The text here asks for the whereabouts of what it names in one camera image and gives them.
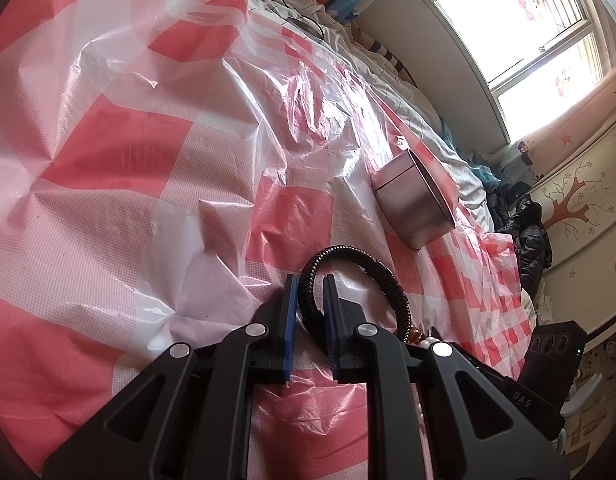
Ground pink star curtain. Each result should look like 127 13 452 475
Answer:
510 60 616 181

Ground wardrobe with tree decoration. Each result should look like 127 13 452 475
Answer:
530 120 616 271

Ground crumpled white paper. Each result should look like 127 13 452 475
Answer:
520 280 551 331

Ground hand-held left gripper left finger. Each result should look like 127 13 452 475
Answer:
42 273 299 480

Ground striped pillow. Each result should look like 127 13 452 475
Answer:
350 25 419 86

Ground blue plastic bag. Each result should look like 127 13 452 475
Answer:
440 117 504 191

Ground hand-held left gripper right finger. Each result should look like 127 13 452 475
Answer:
322 273 574 480

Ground grey oval device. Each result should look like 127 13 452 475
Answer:
285 16 326 41

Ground pink checkered plastic sheet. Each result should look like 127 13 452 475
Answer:
0 0 539 480

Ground black braided bracelet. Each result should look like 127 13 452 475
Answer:
298 245 413 346

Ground black jacket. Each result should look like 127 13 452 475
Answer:
488 180 554 291

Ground round steel bowl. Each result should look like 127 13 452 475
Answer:
371 149 457 251

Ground window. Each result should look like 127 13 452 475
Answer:
428 0 616 141

